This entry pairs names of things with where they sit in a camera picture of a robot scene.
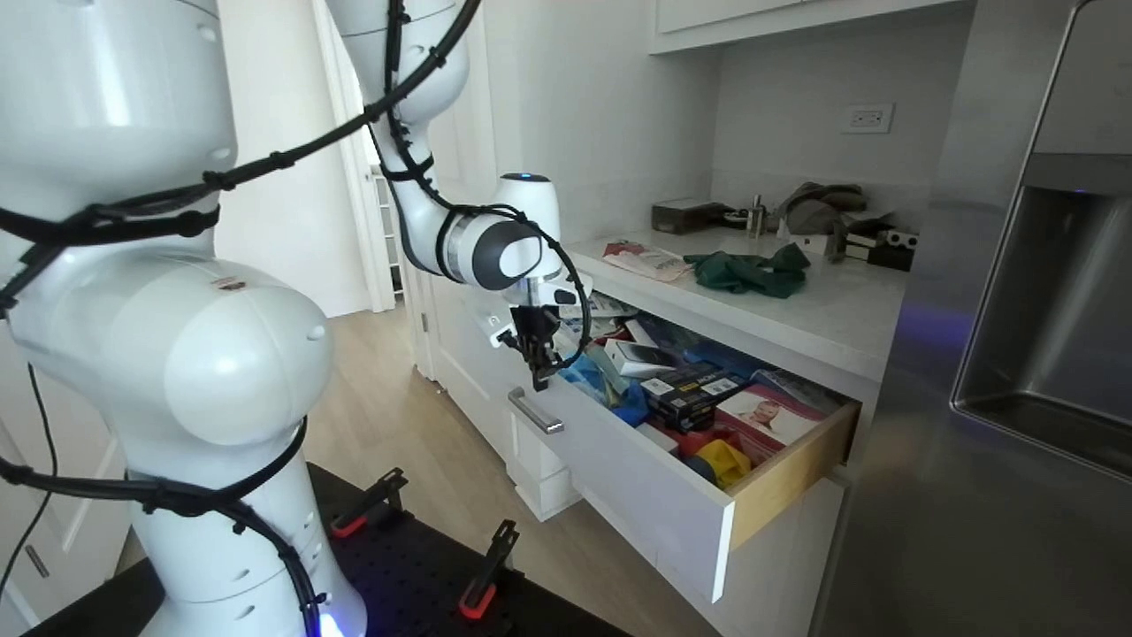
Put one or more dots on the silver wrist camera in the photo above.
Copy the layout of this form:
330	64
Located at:
501	332

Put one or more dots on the green towel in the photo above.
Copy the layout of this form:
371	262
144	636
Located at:
744	270

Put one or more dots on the stainless steel refrigerator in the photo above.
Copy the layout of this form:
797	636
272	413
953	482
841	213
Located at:
1004	496

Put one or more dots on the grey crumpled cloth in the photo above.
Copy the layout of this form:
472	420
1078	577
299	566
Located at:
820	203

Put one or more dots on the black floor mat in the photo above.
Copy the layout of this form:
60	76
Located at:
411	577

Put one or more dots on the white kitchen base cabinet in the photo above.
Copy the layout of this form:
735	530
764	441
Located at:
827	313

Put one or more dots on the yellow tape roll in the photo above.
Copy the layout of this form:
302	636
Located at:
724	465

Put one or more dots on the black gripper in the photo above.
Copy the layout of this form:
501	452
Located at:
536	327

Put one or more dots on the small dark bottles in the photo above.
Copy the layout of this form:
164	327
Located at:
759	217

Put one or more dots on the white wall outlet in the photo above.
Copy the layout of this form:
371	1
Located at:
873	118

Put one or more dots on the white black small box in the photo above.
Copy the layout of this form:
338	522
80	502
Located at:
636	359

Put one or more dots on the white paper box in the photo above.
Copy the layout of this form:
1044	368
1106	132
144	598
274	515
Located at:
604	308

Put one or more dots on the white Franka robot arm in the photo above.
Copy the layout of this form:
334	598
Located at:
152	354

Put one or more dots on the dark rectangular box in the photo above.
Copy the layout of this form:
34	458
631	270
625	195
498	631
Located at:
689	217

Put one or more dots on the red white booklet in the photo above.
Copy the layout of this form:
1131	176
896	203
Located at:
644	261

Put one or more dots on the black tool with rollers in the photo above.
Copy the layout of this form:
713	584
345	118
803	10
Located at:
880	250

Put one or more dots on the black orange spring clamp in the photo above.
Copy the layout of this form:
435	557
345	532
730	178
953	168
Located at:
371	504
491	571

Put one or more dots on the black labelled box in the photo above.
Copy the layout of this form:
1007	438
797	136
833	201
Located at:
689	401

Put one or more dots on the white wooden drawer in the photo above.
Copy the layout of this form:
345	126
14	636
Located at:
637	482

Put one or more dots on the white wall cabinet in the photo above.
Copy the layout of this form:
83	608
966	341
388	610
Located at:
754	19

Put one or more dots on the blue plastic packet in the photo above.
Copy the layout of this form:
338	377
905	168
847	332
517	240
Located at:
584	377

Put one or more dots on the red white flat box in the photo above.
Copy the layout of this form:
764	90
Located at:
764	415

